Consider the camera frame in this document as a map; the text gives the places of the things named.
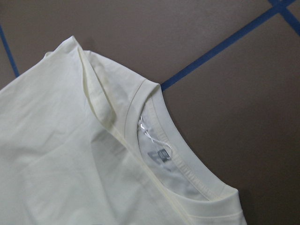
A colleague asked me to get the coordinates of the cream long-sleeve cat shirt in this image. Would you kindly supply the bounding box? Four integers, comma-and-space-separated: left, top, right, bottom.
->
0, 37, 246, 225

